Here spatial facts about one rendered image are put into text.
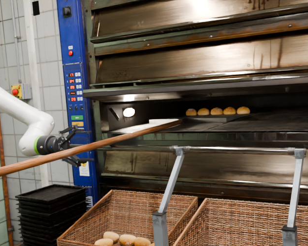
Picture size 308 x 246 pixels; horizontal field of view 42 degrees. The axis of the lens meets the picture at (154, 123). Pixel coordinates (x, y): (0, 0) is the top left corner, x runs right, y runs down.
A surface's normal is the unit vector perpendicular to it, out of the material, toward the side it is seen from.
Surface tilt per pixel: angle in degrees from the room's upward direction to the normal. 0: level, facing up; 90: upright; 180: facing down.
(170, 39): 90
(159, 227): 90
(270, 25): 90
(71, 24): 90
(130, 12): 70
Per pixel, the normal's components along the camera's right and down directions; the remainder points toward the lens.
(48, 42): -0.50, 0.11
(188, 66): -0.50, -0.23
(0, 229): 0.86, -0.01
